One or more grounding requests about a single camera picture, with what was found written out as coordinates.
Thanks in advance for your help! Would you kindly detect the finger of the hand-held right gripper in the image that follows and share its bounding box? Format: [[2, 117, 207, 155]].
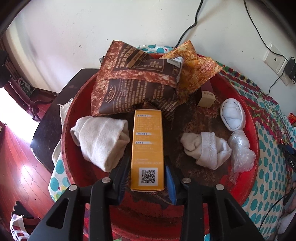
[[277, 142, 296, 172]]

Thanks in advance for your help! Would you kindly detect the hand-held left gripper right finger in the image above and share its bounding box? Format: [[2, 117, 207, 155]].
[[165, 162, 265, 241]]

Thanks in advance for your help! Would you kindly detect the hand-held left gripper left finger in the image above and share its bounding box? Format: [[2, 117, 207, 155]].
[[28, 158, 130, 241]]

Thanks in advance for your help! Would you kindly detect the yellow carton box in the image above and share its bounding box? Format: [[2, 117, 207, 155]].
[[130, 109, 165, 192]]

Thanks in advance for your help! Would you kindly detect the white towel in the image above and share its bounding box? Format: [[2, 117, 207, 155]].
[[70, 116, 130, 172]]

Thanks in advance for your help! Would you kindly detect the clear plastic wrap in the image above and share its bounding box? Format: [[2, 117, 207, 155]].
[[228, 130, 257, 184]]

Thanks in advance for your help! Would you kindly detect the white sock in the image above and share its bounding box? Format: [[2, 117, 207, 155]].
[[220, 98, 245, 131], [180, 132, 232, 171]]

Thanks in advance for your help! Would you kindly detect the round red tray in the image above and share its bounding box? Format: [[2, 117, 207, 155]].
[[60, 54, 260, 241]]

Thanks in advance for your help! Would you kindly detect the brown snack bag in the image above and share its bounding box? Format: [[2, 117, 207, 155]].
[[91, 40, 184, 121]]

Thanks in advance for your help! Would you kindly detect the small dark red box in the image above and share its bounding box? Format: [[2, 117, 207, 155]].
[[197, 80, 216, 109]]

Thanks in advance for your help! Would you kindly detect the orange snack bag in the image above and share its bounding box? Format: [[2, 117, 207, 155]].
[[159, 40, 223, 105]]

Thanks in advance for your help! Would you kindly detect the polka dot tablecloth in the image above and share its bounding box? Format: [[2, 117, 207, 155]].
[[47, 44, 296, 241]]

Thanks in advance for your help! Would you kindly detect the black power adapter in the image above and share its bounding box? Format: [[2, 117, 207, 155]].
[[284, 57, 296, 80]]

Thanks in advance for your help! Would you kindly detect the white and red bag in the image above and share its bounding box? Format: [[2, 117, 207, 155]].
[[9, 200, 33, 241]]

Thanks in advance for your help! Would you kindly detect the dark wooden furniture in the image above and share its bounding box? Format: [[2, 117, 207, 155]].
[[0, 50, 58, 121]]

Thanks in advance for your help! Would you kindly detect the adapter cable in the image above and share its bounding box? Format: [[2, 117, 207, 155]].
[[267, 73, 287, 95]]

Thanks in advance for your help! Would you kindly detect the white wall socket panel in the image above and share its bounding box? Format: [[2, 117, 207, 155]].
[[263, 43, 292, 86]]

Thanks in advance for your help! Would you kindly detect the black power cable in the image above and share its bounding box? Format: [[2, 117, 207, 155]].
[[244, 0, 290, 62]]

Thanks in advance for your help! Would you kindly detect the thin black cable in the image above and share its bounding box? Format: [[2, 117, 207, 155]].
[[172, 0, 204, 48]]

